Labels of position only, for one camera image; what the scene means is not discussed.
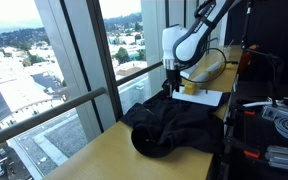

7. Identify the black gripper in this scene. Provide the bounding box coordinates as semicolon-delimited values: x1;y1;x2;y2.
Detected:
166;70;180;92

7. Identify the black zip-up jumper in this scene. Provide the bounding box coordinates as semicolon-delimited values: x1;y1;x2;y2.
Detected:
120;90;230;158

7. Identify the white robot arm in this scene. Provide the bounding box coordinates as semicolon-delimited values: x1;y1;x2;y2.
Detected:
162;0;241;93

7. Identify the white rectangular board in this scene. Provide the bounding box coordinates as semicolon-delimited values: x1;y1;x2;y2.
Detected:
172;88;223;106

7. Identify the black perforated breadboard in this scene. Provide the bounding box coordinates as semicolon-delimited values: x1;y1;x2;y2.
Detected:
216;107;288;180

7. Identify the metal window handrail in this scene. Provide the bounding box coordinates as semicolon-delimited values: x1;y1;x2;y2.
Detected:
0;61;165;152

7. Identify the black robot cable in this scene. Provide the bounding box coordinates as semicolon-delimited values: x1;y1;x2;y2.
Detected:
181;47;228;84

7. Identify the orange-handled black clamp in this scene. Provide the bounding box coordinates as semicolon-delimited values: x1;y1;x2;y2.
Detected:
223;136;260;159
230;104;256;116

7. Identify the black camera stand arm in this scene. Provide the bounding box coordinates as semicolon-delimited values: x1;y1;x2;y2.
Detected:
241;0;284;107

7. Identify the aluminium extrusion rail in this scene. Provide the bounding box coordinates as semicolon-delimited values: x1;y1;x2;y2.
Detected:
244;102;288;121
265;146;288;170

